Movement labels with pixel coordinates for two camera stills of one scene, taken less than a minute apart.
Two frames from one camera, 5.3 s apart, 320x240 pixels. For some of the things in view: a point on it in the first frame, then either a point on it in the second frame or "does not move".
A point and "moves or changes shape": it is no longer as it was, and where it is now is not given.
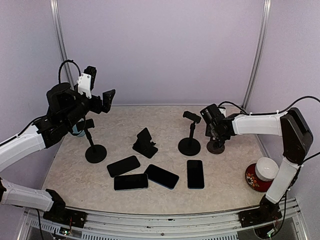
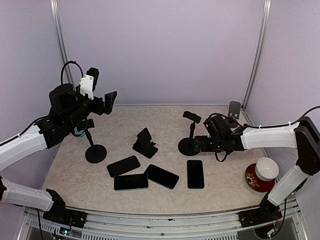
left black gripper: x=106 y=101 does not move
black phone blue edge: x=195 y=174 does not move
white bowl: x=266 y=169 does not move
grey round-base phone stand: x=215 y=147 moves or changes shape
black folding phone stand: x=143 y=144 does not move
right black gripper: x=208 y=130 → x=204 y=147
